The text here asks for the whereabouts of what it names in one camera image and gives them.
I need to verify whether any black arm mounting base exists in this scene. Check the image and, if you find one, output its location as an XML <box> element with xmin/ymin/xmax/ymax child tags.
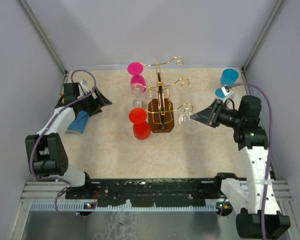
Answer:
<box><xmin>65</xmin><ymin>176</ymin><xmax>233</xmax><ymax>216</ymax></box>

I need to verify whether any gold wire wine glass rack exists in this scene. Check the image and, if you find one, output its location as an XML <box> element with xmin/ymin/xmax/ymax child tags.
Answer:
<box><xmin>141</xmin><ymin>56</ymin><xmax>194</xmax><ymax>134</ymax></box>

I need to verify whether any red plastic wine glass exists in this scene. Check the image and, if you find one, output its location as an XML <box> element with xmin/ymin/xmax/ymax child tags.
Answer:
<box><xmin>128</xmin><ymin>108</ymin><xmax>151</xmax><ymax>140</ymax></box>

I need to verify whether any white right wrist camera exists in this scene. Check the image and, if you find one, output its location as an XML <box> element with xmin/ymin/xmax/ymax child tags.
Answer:
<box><xmin>221</xmin><ymin>85</ymin><xmax>235</xmax><ymax>102</ymax></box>

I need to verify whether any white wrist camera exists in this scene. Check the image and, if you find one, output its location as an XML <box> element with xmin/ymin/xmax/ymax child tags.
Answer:
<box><xmin>78</xmin><ymin>79</ymin><xmax>90</xmax><ymax>96</ymax></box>
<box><xmin>221</xmin><ymin>85</ymin><xmax>235</xmax><ymax>102</ymax></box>

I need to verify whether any cyan plastic wine glass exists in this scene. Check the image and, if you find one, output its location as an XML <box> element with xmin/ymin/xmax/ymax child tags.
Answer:
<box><xmin>215</xmin><ymin>68</ymin><xmax>239</xmax><ymax>99</ymax></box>

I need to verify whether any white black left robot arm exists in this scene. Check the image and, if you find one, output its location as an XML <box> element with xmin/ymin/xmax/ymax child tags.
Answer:
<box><xmin>25</xmin><ymin>82</ymin><xmax>112</xmax><ymax>199</ymax></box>

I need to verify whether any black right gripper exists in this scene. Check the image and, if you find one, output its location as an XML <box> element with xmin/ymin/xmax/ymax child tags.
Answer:
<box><xmin>190</xmin><ymin>98</ymin><xmax>243</xmax><ymax>129</ymax></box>

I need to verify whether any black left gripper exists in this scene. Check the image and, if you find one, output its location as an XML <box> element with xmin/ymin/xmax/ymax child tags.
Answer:
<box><xmin>77</xmin><ymin>86</ymin><xmax>112</xmax><ymax>117</ymax></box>

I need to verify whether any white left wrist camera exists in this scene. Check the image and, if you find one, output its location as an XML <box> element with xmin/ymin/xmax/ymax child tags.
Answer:
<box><xmin>78</xmin><ymin>79</ymin><xmax>90</xmax><ymax>96</ymax></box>

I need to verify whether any clear wine glass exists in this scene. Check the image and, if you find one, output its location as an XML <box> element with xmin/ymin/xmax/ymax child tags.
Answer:
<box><xmin>130</xmin><ymin>82</ymin><xmax>147</xmax><ymax>109</ymax></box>
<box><xmin>179</xmin><ymin>113</ymin><xmax>198</xmax><ymax>135</ymax></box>

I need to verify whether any magenta plastic wine glass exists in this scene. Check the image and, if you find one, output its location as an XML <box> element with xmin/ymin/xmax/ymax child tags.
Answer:
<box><xmin>127</xmin><ymin>62</ymin><xmax>146</xmax><ymax>95</ymax></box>

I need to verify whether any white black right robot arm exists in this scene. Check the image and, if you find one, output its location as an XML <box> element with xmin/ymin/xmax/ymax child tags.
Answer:
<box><xmin>190</xmin><ymin>95</ymin><xmax>291</xmax><ymax>240</ymax></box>

